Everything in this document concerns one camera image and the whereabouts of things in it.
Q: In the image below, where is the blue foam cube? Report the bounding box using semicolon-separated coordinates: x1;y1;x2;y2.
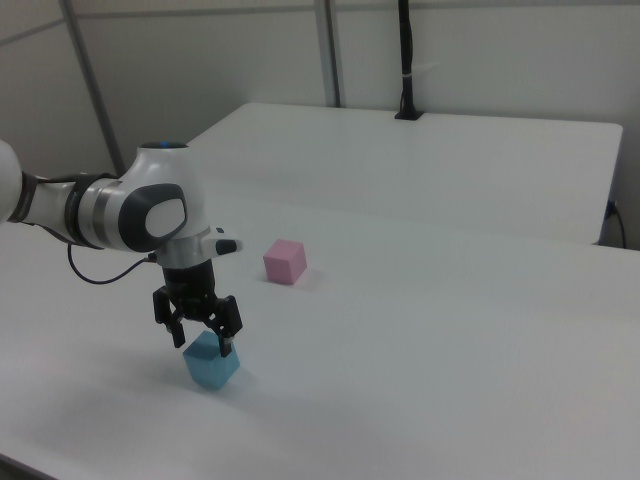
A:
182;329;242;393

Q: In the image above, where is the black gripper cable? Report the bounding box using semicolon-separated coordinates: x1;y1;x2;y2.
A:
66;243;159;288

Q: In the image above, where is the black cable at table edge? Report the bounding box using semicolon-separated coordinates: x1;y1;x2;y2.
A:
606;199;629;249

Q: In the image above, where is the grey metal frame post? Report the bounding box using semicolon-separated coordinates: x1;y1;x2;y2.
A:
313;0;347;109
58;0;127;175

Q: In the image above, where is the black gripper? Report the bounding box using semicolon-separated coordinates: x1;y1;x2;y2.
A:
151;260;245;359

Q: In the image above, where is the black camera stand pole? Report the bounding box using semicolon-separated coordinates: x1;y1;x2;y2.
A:
394;0;426;122

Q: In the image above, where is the pink foam cube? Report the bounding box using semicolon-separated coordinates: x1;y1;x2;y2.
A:
262;238;308;287

